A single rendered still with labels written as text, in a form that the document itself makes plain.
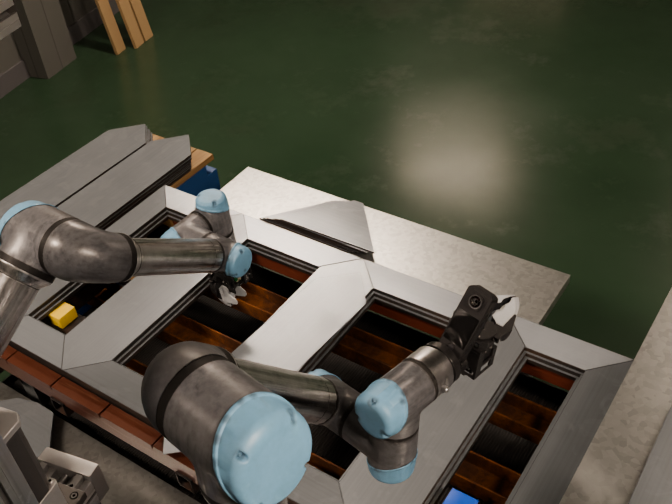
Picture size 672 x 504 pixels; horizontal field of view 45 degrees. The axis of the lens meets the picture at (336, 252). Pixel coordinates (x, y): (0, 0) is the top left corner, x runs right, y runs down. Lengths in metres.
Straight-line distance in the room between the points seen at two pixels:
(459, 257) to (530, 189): 1.61
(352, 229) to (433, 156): 1.78
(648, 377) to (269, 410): 1.06
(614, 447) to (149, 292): 1.32
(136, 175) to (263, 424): 2.03
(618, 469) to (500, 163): 2.75
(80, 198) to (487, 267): 1.33
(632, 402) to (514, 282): 0.76
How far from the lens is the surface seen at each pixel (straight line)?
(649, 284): 3.60
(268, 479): 0.92
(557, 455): 1.89
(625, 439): 1.69
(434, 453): 1.87
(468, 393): 1.98
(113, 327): 2.29
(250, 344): 2.13
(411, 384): 1.19
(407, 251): 2.50
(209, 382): 0.93
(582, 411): 1.98
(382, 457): 1.26
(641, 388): 1.78
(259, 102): 4.88
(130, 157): 2.95
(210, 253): 1.75
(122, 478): 2.17
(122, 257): 1.56
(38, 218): 1.61
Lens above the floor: 2.37
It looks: 40 degrees down
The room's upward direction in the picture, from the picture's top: 6 degrees counter-clockwise
